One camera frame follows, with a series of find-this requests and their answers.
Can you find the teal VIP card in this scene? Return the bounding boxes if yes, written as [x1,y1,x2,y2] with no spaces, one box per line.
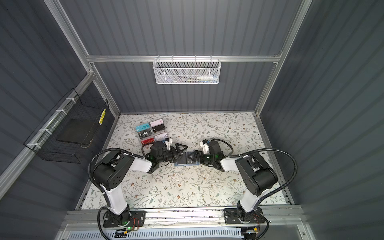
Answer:
[136,123,151,133]

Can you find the black corrugated right cable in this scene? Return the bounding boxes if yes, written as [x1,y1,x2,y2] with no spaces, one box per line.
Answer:
[209,138,298,202]

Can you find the blue leather card wallet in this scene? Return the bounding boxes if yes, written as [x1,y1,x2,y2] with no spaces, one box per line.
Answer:
[174,151,200,167]

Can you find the pink VIP card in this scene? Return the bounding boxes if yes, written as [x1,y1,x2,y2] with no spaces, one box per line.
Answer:
[150,119,164,128]

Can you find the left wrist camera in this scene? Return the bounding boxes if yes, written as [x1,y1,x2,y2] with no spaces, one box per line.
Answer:
[164,138,173,151]

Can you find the black wire wall basket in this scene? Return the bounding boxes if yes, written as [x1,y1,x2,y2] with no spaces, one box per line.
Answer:
[24,91,109,164]

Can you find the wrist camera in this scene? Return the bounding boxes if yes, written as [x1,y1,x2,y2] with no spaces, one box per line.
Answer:
[200,140,210,154]
[164,138,173,151]

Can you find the white diamond VIP card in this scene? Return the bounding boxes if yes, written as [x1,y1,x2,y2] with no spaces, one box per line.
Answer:
[154,133,168,142]

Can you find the yellow marker pen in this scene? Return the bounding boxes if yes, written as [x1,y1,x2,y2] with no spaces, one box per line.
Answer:
[98,109,106,125]

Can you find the clear acrylic card display stand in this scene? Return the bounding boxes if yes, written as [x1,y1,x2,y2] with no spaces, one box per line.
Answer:
[135,119,168,146]

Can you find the pens in white basket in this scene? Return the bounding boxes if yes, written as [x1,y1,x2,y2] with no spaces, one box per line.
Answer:
[171,75,219,84]

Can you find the black pad in basket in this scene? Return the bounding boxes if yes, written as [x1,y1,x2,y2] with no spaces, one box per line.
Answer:
[57,119,94,146]

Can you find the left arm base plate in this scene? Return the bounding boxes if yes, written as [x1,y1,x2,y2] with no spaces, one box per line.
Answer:
[103,210,147,229]

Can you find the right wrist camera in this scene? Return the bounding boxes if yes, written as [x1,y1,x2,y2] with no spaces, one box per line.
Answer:
[200,140,210,154]

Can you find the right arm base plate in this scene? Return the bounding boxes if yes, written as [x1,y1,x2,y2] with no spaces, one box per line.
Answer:
[223,208,266,225]

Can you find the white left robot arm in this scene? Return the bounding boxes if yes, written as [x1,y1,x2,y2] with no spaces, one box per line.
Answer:
[88,139,188,216]

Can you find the white wire mesh basket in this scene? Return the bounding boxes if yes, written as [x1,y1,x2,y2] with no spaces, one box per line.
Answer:
[153,59,222,85]

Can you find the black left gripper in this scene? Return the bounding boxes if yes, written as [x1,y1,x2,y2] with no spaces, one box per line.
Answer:
[157,143,187,165]

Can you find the black gold-line VIP card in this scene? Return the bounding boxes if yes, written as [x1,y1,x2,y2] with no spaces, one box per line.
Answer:
[152,124,166,134]

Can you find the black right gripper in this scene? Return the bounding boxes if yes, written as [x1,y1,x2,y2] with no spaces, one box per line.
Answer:
[189,150,216,165]

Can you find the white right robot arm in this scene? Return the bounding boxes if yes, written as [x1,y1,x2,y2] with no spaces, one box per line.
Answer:
[186,140,278,215]

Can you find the black silver VIP card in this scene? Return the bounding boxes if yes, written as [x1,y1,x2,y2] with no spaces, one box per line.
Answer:
[138,130,153,139]

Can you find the red VIP card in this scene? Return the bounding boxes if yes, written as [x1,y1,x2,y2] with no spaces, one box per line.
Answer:
[141,138,155,146]

